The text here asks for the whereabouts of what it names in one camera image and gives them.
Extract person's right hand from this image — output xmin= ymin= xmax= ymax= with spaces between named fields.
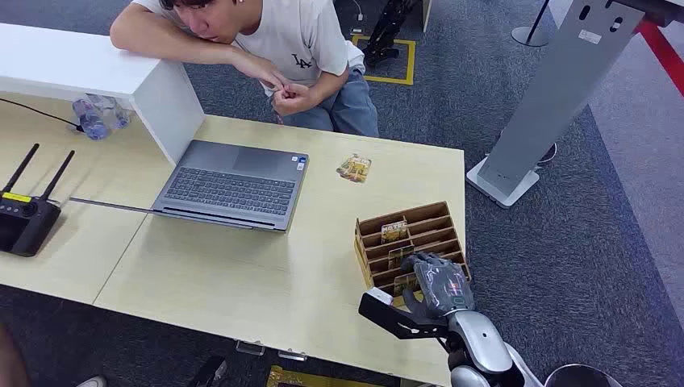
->
xmin=229 ymin=48 xmax=290 ymax=93

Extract stanchion post with round base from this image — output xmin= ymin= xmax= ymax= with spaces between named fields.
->
xmin=511 ymin=0 xmax=552 ymax=48

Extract white desk riser shelf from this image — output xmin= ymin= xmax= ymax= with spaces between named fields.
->
xmin=0 ymin=22 xmax=206 ymax=167

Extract round dark grey disc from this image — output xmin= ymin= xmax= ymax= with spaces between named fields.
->
xmin=544 ymin=364 xmax=624 ymax=387

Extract white charger cable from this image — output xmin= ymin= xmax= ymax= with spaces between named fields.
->
xmin=349 ymin=0 xmax=368 ymax=36

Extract grey open laptop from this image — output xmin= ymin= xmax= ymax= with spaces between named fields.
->
xmin=69 ymin=139 xmax=311 ymax=233

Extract yellow printed hotel card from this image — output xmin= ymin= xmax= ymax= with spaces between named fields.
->
xmin=394 ymin=273 xmax=421 ymax=298
xmin=381 ymin=218 xmax=409 ymax=245
xmin=387 ymin=244 xmax=416 ymax=270
xmin=336 ymin=153 xmax=373 ymax=185

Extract grey kiosk stand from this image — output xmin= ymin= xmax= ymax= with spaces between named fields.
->
xmin=465 ymin=0 xmax=684 ymax=210

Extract person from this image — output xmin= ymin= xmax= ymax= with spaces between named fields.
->
xmin=109 ymin=0 xmax=381 ymax=139

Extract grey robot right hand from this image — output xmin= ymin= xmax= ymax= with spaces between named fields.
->
xmin=400 ymin=252 xmax=476 ymax=322

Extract black object under desk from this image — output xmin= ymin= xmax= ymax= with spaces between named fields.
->
xmin=186 ymin=356 xmax=229 ymax=387

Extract black standing robot legs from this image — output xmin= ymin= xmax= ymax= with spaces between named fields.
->
xmin=362 ymin=0 xmax=421 ymax=69

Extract clear plastic water bottle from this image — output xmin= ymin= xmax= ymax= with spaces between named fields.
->
xmin=72 ymin=98 xmax=111 ymax=142
xmin=88 ymin=94 xmax=131 ymax=131

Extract wooden slotted card holder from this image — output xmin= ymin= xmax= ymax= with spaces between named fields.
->
xmin=353 ymin=201 xmax=473 ymax=298

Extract thin black cable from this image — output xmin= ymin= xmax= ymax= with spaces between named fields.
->
xmin=0 ymin=98 xmax=85 ymax=132

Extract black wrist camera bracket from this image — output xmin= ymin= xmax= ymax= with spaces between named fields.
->
xmin=357 ymin=291 xmax=451 ymax=342

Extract bystander's limb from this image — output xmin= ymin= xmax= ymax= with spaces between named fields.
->
xmin=0 ymin=324 xmax=31 ymax=387

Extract black remote controller with antennas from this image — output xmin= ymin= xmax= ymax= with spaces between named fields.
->
xmin=0 ymin=143 xmax=77 ymax=258

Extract person's left hand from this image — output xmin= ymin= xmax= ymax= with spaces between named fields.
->
xmin=271 ymin=83 xmax=317 ymax=118

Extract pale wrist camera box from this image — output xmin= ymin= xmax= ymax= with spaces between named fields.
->
xmin=366 ymin=287 xmax=395 ymax=306

